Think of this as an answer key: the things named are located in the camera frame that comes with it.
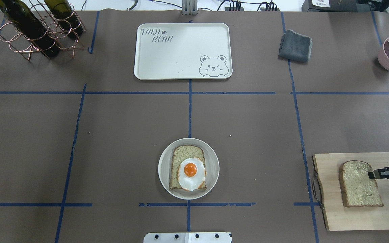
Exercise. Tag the copper wire bottle rack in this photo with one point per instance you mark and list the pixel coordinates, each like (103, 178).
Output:
(18, 43)

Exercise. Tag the aluminium frame post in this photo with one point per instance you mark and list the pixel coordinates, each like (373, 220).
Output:
(190, 7)

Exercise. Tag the grey folded cloth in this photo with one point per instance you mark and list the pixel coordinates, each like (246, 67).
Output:
(295, 47)

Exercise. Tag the fried egg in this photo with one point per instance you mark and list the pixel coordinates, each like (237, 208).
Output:
(191, 174)

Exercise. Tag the white round plate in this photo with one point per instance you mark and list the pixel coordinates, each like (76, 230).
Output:
(212, 168)

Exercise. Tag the dark wine bottle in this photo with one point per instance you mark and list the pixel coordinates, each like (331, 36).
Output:
(19, 14)
(67, 19)

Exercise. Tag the wooden cutting board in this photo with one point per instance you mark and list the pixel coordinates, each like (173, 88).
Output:
(338, 217)

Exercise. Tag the dark wine bottle left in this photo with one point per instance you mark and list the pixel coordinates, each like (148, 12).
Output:
(19, 14)

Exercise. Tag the bread slice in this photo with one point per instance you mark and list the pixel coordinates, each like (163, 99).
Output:
(179, 155)
(357, 189)

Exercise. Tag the white bear serving tray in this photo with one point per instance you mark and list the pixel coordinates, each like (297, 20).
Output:
(182, 51)

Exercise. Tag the dark wine bottle right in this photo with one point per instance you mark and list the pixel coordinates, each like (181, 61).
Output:
(67, 19)

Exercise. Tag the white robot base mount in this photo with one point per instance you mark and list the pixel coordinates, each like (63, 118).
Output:
(189, 237)

